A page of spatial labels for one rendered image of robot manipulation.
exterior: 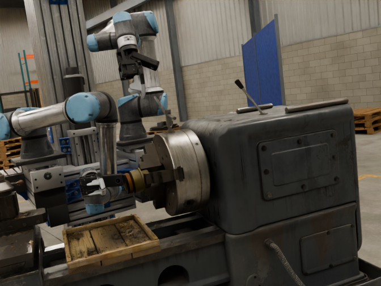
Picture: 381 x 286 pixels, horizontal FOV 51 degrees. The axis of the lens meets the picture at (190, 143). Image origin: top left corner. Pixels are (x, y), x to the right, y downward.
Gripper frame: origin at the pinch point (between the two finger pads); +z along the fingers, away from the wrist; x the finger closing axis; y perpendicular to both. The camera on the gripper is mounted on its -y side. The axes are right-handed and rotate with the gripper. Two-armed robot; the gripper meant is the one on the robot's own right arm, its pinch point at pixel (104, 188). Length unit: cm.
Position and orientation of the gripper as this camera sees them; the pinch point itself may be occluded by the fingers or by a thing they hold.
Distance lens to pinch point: 142.7
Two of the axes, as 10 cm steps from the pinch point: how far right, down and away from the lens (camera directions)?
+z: 3.4, 0.7, -9.4
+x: -1.5, -9.8, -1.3
